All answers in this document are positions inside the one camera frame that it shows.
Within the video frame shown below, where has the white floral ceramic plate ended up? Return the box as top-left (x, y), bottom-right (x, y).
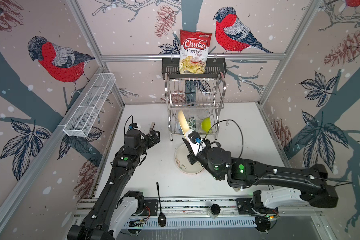
top-left (174, 144), bottom-right (204, 175)

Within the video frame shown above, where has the yellow cream plate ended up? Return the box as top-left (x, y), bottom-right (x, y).
top-left (177, 110), bottom-right (193, 139)

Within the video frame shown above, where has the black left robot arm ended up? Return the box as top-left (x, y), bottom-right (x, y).
top-left (67, 129), bottom-right (161, 240)

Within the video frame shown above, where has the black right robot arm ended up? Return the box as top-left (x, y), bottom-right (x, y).
top-left (184, 141), bottom-right (339, 214)

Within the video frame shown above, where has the chrome two-tier dish rack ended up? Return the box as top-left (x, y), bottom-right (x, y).
top-left (164, 73), bottom-right (227, 141)

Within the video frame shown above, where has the lime green bowl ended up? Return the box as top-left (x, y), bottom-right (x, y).
top-left (201, 117), bottom-right (212, 133)

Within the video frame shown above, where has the green leaf pattern bowl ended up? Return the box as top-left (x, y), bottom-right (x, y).
top-left (187, 117), bottom-right (203, 133)

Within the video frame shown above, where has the black spoon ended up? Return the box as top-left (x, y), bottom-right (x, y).
top-left (156, 182), bottom-right (167, 228)

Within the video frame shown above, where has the red cassava chips bag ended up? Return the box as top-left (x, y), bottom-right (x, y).
top-left (180, 30), bottom-right (212, 63)

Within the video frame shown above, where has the pink spotted handle knife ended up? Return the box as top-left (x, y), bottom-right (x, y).
top-left (149, 122), bottom-right (156, 132)

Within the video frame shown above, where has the black lid jar on rail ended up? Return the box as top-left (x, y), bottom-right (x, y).
top-left (208, 204), bottom-right (221, 219)

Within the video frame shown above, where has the white wire mesh basket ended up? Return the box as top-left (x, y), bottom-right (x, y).
top-left (63, 73), bottom-right (116, 137)

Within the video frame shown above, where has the black wall shelf basket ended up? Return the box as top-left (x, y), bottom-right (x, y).
top-left (162, 58), bottom-right (227, 79)

